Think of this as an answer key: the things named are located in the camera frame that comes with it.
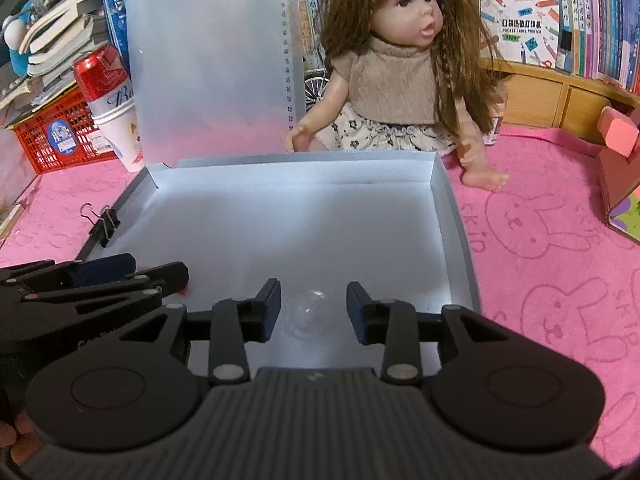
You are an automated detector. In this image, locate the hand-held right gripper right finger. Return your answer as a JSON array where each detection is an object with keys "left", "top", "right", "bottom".
[{"left": 346, "top": 281, "right": 538, "bottom": 386}]

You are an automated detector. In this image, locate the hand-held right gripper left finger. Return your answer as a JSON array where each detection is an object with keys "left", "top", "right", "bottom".
[{"left": 107, "top": 278, "right": 282, "bottom": 386}]

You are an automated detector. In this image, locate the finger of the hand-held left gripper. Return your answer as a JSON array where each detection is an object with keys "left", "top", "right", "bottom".
[
  {"left": 0, "top": 254, "right": 137, "bottom": 288},
  {"left": 20, "top": 261, "right": 190, "bottom": 321}
]

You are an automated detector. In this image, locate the clear plastic dome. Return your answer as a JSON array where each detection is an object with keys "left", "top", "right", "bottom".
[{"left": 287, "top": 290, "right": 331, "bottom": 337}]

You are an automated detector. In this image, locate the white shallow box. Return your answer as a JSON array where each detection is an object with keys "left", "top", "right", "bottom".
[{"left": 74, "top": 152, "right": 482, "bottom": 376}]

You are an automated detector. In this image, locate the person's left hand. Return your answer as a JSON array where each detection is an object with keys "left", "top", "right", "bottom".
[{"left": 0, "top": 411, "right": 39, "bottom": 467}]

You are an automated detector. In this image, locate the black binder clip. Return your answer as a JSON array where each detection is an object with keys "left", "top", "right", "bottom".
[{"left": 80, "top": 203, "right": 121, "bottom": 248}]

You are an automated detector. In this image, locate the white paper cup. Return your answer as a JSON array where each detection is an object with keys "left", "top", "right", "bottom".
[{"left": 92, "top": 95, "right": 146, "bottom": 173}]

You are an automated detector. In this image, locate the red plastic basket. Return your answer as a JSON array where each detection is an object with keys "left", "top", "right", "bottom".
[{"left": 14, "top": 82, "right": 121, "bottom": 175}]

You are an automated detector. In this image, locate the red drink can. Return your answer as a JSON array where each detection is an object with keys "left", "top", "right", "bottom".
[{"left": 74, "top": 44, "right": 133, "bottom": 113}]

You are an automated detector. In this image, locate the pink bunny print towel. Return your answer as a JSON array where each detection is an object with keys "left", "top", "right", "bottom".
[{"left": 0, "top": 125, "right": 640, "bottom": 466}]

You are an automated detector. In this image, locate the blue and white plush toy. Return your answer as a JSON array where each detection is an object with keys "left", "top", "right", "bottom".
[{"left": 2, "top": 0, "right": 33, "bottom": 76}]

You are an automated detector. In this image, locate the translucent clipboard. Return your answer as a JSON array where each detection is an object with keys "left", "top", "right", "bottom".
[{"left": 122, "top": 0, "right": 307, "bottom": 168}]

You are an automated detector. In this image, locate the long-haired doll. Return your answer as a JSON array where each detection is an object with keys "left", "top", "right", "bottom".
[{"left": 285, "top": 0, "right": 511, "bottom": 192}]

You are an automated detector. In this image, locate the stack of worn books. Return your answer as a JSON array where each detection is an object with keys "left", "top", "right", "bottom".
[{"left": 0, "top": 0, "right": 131, "bottom": 126}]

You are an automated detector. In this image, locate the wooden shelf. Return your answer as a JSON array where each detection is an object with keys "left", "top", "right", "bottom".
[{"left": 480, "top": 57, "right": 640, "bottom": 146}]

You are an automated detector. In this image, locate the pink toy house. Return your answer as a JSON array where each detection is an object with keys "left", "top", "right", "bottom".
[{"left": 597, "top": 105, "right": 640, "bottom": 246}]

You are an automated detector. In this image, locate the label printer box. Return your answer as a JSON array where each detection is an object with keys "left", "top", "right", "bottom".
[{"left": 477, "top": 0, "right": 561, "bottom": 68}]

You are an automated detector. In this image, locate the row of shelved books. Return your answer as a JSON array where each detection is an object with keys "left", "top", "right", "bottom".
[{"left": 297, "top": 0, "right": 640, "bottom": 96}]

